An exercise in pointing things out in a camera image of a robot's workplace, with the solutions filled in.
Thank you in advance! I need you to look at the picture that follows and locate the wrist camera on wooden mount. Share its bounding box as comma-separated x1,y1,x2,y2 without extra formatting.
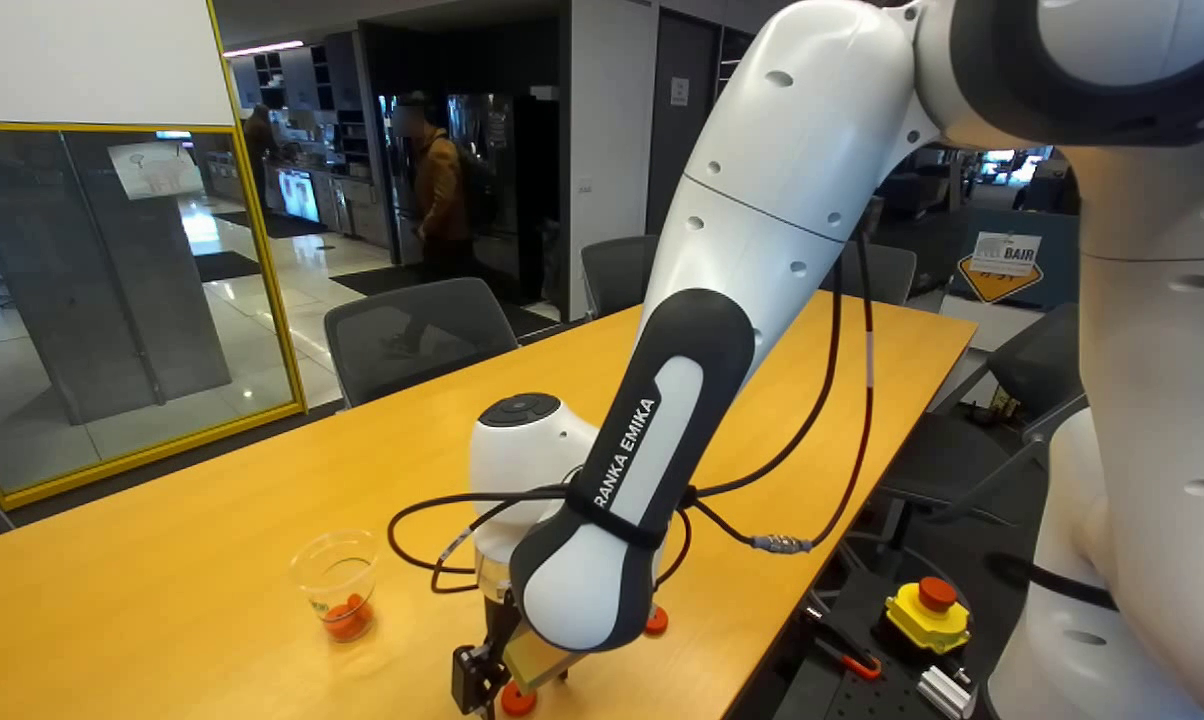
503,625,574,687

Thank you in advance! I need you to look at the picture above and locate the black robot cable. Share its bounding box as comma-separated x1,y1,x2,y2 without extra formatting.
384,195,880,600

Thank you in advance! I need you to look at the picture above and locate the red ring edge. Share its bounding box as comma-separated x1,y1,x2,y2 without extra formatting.
642,607,668,635

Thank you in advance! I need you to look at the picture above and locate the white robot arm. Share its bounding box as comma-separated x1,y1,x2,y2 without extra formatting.
506,0,1204,720

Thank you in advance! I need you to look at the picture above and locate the person in orange jacket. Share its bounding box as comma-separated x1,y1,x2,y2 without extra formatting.
399,91,472,271

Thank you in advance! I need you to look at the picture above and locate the grey office chair left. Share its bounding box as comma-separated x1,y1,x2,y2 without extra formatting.
828,244,920,303

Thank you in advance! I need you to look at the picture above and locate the grey office chair far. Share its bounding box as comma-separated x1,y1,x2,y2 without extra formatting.
322,278,514,406

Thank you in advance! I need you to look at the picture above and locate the yellow red emergency stop button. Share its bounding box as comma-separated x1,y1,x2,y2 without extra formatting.
884,578,973,655

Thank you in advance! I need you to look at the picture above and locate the red handled screwdriver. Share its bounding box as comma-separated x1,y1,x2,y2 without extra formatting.
816,642,884,683

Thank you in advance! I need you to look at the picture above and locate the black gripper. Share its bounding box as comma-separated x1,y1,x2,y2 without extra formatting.
447,600,521,720

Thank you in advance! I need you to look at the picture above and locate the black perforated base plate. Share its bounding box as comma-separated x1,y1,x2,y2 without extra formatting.
722,533,1025,720

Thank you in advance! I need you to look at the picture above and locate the grey office chair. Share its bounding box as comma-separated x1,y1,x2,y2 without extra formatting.
828,244,920,303
322,278,514,406

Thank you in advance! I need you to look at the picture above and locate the clear plastic cup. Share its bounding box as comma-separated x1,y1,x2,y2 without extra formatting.
292,533,380,644

